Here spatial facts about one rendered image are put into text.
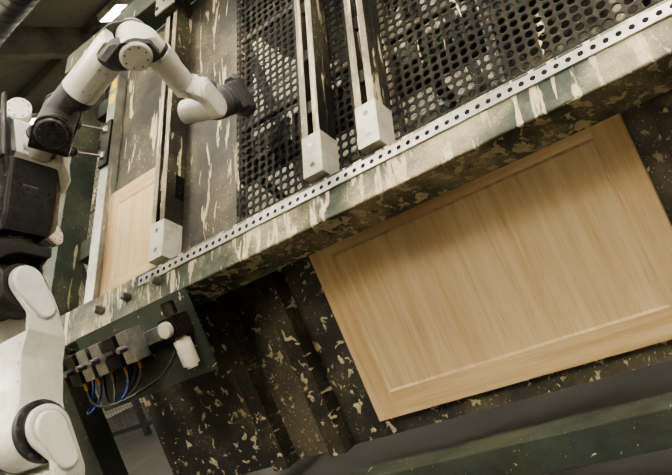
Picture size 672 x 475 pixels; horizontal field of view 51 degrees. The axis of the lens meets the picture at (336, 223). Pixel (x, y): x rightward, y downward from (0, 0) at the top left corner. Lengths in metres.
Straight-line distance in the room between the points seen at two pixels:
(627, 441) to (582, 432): 0.09
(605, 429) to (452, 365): 0.47
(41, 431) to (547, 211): 1.25
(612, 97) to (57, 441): 1.38
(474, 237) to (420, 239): 0.15
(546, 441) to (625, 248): 0.46
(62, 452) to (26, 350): 0.25
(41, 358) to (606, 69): 1.40
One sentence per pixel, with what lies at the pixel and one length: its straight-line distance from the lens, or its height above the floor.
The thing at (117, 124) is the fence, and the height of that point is 1.50.
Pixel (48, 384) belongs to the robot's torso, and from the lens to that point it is 1.85.
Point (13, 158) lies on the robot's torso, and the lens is 1.93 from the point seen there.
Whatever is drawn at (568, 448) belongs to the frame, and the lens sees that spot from 1.66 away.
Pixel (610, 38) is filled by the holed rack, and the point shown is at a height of 0.88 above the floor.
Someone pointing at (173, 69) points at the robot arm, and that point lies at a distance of 1.84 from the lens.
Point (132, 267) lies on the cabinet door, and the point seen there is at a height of 0.94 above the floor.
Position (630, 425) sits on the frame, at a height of 0.16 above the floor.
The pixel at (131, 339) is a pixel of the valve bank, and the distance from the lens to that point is 2.04.
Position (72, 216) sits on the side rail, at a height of 1.25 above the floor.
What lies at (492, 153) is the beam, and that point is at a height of 0.78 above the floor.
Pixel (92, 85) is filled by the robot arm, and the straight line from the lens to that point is 1.83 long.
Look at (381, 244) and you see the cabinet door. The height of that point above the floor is 0.70.
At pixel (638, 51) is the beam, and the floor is 0.84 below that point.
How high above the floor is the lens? 0.69
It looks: 3 degrees up
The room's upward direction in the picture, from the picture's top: 23 degrees counter-clockwise
